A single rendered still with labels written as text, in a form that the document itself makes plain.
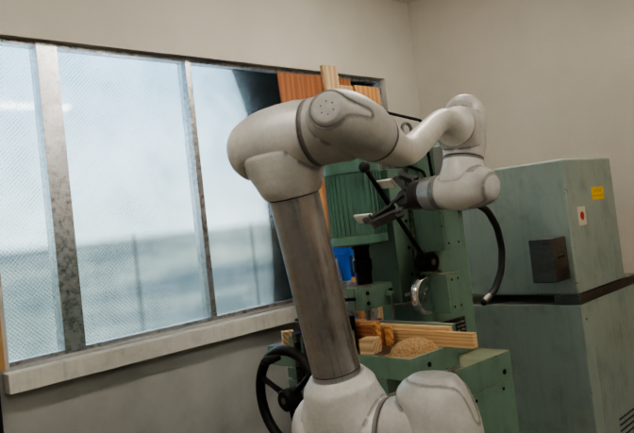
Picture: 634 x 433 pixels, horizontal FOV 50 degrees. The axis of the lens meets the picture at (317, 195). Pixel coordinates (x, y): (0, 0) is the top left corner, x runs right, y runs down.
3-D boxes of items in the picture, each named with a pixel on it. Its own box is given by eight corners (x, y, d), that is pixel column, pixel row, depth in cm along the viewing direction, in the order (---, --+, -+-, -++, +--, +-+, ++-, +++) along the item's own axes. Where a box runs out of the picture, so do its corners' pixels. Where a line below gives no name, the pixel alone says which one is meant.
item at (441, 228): (424, 251, 214) (418, 204, 214) (442, 248, 220) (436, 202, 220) (445, 250, 207) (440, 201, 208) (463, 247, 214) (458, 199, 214)
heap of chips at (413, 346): (383, 356, 184) (382, 341, 185) (416, 345, 194) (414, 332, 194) (409, 358, 178) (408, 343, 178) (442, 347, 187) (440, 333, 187)
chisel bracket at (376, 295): (348, 315, 209) (345, 288, 209) (378, 308, 218) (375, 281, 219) (365, 316, 203) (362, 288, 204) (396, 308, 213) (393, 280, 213)
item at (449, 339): (332, 338, 220) (330, 325, 221) (336, 337, 222) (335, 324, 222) (474, 348, 181) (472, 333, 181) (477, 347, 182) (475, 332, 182)
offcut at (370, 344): (382, 351, 191) (380, 336, 192) (374, 354, 188) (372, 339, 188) (368, 350, 194) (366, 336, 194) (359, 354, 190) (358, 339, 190)
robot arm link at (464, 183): (455, 215, 178) (457, 166, 180) (507, 210, 166) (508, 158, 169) (428, 208, 171) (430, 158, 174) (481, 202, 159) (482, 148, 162)
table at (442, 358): (244, 371, 214) (242, 352, 214) (315, 350, 235) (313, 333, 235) (389, 391, 170) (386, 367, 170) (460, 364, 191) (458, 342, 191)
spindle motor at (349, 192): (320, 249, 211) (308, 149, 212) (358, 243, 223) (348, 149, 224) (360, 246, 198) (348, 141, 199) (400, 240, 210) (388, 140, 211)
